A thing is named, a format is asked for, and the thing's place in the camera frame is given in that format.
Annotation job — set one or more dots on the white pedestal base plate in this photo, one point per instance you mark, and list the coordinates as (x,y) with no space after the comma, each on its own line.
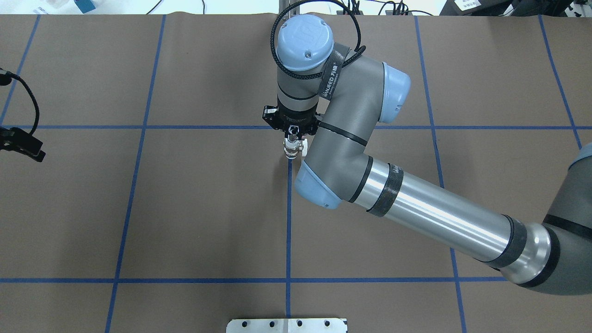
(288,325)

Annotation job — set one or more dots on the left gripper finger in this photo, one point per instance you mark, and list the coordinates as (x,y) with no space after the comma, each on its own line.
(17,140)

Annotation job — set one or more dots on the aluminium frame post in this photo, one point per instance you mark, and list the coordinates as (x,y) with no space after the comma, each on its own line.
(288,9)

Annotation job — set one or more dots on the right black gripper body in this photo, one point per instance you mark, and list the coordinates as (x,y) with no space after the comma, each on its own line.
(296,117)

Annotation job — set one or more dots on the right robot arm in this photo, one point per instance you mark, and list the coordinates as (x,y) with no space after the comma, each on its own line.
(337,95)

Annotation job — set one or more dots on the teal box on bench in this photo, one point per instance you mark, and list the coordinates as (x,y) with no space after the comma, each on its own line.
(85,6)

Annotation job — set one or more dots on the brown paper table cover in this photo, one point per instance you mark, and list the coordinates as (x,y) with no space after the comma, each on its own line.
(164,202)

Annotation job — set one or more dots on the white PPR valve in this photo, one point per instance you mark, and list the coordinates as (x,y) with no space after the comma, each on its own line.
(294,148)

